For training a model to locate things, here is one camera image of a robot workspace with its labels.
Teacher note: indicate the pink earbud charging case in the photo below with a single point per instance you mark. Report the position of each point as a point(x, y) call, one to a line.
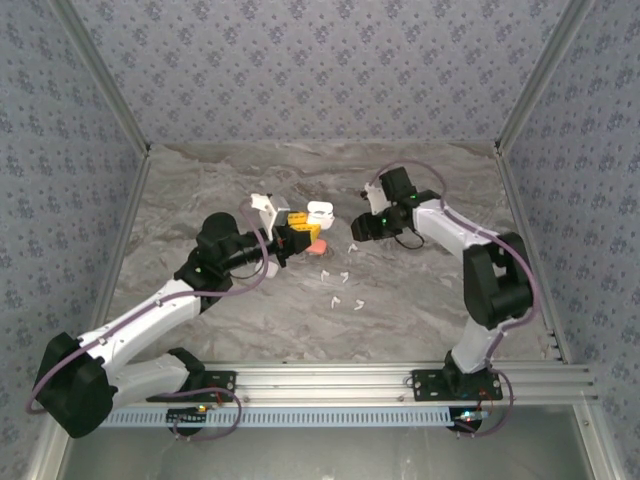
point(318, 247)

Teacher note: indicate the aluminium mounting rail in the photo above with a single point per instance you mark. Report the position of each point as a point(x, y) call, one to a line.
point(325, 382)

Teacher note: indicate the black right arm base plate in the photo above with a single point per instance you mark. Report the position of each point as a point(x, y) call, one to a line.
point(427, 385)

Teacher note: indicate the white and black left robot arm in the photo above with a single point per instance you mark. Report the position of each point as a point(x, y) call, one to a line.
point(150, 320)

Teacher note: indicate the small controller board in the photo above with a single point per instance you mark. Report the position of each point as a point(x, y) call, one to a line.
point(470, 417)
point(187, 415)

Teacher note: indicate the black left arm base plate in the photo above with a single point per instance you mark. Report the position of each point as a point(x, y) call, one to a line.
point(220, 385)

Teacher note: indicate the grey metal panel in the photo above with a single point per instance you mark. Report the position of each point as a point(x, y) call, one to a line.
point(325, 455)

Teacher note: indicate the white earbud charging case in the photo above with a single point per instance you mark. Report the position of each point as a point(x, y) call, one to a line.
point(271, 271)
point(320, 217)

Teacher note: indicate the aluminium frame post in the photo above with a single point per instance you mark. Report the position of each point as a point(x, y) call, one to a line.
point(100, 80)
point(545, 75)

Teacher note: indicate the aluminium table side rail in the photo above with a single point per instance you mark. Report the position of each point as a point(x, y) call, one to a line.
point(530, 250)
point(125, 220)

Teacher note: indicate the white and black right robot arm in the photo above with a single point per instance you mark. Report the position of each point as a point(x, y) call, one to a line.
point(450, 230)

